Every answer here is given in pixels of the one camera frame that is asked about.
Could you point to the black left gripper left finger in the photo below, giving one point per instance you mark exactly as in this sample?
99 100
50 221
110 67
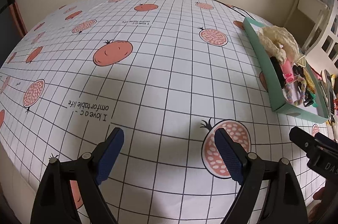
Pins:
54 201

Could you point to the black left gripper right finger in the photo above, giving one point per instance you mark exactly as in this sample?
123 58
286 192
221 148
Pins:
283 203

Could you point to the orange snack packet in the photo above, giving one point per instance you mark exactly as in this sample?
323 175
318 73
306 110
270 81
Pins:
310 84

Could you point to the pink hair roller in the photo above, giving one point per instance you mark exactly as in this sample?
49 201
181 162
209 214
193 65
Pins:
287 71

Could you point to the black toy car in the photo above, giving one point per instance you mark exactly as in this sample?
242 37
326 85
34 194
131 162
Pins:
278 71

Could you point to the cream crocheted cloth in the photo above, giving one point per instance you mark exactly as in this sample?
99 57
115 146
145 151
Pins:
279 43

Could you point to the cream plastic hair claw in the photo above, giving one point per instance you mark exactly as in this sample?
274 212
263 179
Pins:
301 61

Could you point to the teal-rimmed white tray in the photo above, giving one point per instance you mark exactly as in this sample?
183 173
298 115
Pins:
276 94

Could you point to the clutter of stationery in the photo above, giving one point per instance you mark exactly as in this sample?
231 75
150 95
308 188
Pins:
327 89

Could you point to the white wooden chair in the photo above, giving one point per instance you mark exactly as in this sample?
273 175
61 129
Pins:
321 53

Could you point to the white wooden shelf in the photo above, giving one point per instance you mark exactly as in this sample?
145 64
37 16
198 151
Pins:
304 21

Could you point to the white checked pomegranate tablecloth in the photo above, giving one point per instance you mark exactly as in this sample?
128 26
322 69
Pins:
167 72

